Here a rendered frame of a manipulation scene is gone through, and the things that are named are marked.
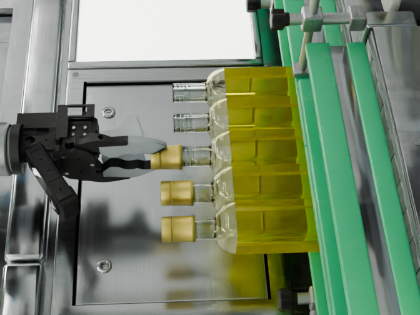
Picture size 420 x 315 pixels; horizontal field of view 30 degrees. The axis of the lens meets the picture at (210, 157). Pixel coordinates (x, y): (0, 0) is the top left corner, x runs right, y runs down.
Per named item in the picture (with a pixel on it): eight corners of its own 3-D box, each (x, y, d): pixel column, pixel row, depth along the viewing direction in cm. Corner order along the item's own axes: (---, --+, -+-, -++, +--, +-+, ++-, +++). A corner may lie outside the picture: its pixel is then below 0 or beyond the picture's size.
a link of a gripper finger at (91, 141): (125, 128, 105) (61, 136, 106) (125, 137, 104) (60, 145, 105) (132, 149, 109) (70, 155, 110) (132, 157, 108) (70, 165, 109)
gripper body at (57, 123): (99, 102, 110) (12, 104, 109) (97, 152, 105) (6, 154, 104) (104, 135, 116) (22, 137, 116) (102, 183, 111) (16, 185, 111)
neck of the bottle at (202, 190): (209, 189, 109) (175, 190, 109) (210, 177, 106) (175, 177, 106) (210, 207, 107) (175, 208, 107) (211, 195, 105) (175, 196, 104)
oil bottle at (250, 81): (340, 87, 122) (203, 90, 120) (347, 63, 117) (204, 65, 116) (346, 115, 118) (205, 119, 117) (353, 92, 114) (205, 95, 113)
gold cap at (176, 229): (194, 238, 105) (161, 239, 105) (194, 212, 104) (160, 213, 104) (195, 245, 101) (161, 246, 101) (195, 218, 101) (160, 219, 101)
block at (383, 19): (397, 54, 114) (349, 54, 113) (412, 6, 106) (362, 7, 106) (402, 72, 112) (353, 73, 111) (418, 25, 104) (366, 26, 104)
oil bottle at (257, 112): (346, 115, 118) (205, 119, 117) (353, 92, 114) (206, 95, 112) (352, 146, 115) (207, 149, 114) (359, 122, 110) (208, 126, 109)
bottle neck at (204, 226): (212, 224, 105) (176, 225, 105) (212, 212, 103) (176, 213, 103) (213, 243, 103) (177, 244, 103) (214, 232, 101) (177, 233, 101)
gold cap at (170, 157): (181, 154, 112) (150, 154, 112) (181, 139, 109) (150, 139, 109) (182, 174, 110) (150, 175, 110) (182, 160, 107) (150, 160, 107)
